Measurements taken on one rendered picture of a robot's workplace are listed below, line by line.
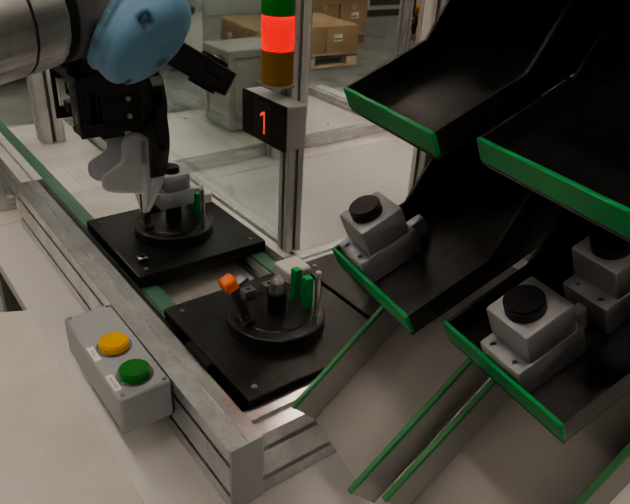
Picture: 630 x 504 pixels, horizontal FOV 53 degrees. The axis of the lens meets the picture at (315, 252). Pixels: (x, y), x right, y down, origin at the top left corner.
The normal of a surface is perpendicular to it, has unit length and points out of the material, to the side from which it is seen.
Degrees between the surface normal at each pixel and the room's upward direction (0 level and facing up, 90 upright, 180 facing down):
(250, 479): 90
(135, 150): 93
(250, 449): 90
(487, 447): 45
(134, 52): 127
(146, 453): 0
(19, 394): 0
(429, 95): 25
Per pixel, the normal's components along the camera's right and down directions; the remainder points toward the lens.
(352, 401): -0.59, -0.49
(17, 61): 0.70, 0.70
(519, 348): -0.83, 0.54
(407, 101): -0.33, -0.71
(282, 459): 0.60, 0.41
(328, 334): 0.05, -0.87
